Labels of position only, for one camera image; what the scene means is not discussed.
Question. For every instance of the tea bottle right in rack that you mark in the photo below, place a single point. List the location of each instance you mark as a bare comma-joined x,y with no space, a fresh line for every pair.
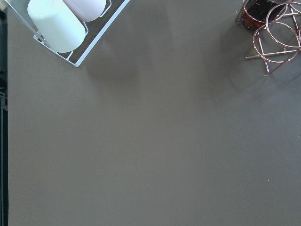
254,12

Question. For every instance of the pink cup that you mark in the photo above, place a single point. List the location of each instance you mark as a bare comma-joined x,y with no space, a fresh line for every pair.
86,10

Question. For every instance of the white cup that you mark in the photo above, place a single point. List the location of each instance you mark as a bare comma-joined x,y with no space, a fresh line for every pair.
60,28

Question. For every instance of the copper wire bottle rack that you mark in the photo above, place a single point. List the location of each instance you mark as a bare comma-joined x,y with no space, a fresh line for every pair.
278,41

